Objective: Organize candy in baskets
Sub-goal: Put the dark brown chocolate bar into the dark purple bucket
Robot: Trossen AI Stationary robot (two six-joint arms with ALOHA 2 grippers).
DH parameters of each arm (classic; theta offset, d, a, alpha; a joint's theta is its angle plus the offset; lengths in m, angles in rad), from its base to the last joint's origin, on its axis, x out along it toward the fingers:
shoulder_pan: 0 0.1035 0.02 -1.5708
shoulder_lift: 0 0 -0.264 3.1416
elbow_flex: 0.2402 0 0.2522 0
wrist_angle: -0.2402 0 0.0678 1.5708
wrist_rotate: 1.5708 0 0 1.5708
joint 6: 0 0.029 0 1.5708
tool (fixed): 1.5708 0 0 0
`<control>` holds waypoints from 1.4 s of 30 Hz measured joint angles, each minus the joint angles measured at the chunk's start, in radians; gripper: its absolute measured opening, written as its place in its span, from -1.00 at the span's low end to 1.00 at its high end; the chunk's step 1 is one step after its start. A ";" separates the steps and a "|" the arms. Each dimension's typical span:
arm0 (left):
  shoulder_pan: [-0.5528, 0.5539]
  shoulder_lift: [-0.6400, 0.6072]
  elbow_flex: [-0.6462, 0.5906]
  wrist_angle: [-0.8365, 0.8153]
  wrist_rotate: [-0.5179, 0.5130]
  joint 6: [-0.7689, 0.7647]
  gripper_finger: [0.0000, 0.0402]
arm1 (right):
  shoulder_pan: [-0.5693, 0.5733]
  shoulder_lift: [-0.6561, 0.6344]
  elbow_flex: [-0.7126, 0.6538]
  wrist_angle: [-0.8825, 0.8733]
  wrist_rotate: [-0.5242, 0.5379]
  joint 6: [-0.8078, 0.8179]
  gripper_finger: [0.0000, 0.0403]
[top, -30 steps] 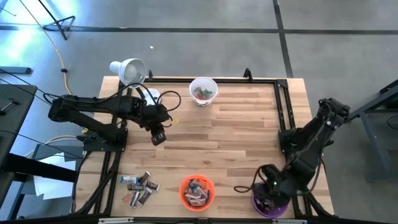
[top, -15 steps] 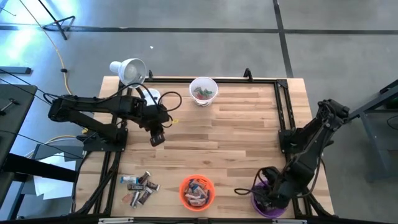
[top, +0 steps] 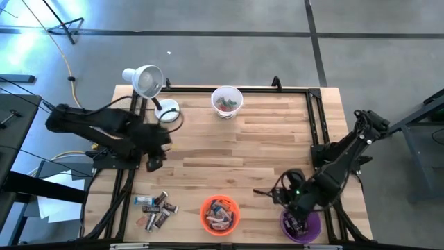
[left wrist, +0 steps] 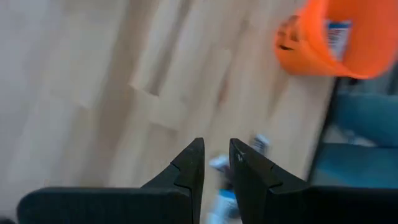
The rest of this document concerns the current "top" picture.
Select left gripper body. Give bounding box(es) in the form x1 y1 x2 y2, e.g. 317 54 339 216
131 123 173 161

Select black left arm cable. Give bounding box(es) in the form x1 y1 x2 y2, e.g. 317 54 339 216
83 95 185 135

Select silver dark candy bar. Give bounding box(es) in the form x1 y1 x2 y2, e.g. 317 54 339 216
144 212 157 233

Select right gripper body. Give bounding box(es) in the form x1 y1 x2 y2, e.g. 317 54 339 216
272 169 324 218

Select white plastic bucket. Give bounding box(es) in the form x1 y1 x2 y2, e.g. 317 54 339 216
211 85 244 120

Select black tripod stand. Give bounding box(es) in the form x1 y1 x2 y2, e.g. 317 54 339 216
41 0 85 45

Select white desk lamp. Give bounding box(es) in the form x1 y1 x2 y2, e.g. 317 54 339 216
121 65 180 124

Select black side table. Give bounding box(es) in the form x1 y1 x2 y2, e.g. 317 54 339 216
0 92 42 188

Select black flat bar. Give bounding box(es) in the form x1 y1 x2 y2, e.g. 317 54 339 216
0 74 37 84

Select silver metal bracket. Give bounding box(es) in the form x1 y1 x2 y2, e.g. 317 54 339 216
303 244 343 250
109 242 150 250

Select black hand tool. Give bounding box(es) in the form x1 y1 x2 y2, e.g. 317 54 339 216
0 110 22 130

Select black metal desk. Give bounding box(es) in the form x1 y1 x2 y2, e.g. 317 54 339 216
386 88 444 202

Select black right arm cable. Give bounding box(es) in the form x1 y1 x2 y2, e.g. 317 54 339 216
252 169 306 209

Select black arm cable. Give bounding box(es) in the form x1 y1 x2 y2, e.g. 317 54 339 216
83 95 185 135
252 169 306 209

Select orange plastic basket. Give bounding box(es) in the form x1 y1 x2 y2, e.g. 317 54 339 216
199 195 241 238

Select black metal beam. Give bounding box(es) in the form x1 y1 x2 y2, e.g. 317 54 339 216
0 169 88 206

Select purple plastic basket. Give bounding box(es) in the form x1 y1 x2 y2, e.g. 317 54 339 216
279 208 322 244

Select yellow floor cable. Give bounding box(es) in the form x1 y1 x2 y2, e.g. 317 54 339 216
20 0 96 176

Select dark grey panel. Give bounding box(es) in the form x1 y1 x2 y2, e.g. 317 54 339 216
34 160 94 181

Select white paper sheets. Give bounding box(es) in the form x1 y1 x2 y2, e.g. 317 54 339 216
36 169 87 224

